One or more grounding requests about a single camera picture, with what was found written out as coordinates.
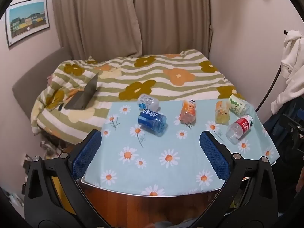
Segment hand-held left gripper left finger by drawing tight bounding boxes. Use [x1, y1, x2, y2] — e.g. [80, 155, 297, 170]
[24, 129, 105, 228]

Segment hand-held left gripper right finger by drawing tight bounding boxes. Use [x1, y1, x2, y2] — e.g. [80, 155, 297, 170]
[197, 131, 279, 228]

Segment clear bottle red label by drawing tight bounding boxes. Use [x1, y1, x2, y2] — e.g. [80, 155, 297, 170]
[225, 114, 255, 144]

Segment yellow drink bottle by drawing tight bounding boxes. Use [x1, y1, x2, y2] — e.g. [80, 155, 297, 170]
[215, 100, 231, 126]

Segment light blue daisy tablecloth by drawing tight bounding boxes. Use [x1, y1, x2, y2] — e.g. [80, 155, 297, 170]
[81, 98, 281, 197]

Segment orange drink bottle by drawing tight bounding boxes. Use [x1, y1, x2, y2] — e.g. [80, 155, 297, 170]
[179, 99, 198, 126]

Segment white bottle green dots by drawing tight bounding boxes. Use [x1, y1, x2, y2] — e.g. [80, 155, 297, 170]
[228, 94, 251, 116]

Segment grey laptop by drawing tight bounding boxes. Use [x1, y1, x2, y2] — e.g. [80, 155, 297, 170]
[64, 72, 100, 111]

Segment blue plastic bottle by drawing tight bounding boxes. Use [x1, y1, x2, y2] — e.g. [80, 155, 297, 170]
[137, 109, 168, 137]

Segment dark blue clothing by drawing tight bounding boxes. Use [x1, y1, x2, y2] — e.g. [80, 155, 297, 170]
[262, 97, 304, 163]

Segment clear bottle white label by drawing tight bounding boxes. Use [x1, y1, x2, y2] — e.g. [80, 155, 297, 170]
[138, 94, 160, 112]

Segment black metal stand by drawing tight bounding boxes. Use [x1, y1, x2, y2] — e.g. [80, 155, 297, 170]
[281, 113, 304, 160]

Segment striped floral blanket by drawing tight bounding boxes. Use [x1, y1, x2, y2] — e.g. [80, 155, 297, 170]
[30, 49, 246, 146]

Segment white hanging garment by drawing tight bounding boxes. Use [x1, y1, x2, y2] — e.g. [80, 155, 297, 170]
[270, 30, 304, 115]

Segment beige curtain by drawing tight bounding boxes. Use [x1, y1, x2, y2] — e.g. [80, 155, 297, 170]
[51, 0, 213, 61]

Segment black curved cable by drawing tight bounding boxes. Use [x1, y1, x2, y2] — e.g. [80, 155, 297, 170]
[255, 61, 283, 113]

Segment framed wall picture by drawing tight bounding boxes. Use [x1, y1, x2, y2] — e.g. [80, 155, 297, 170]
[5, 0, 50, 48]

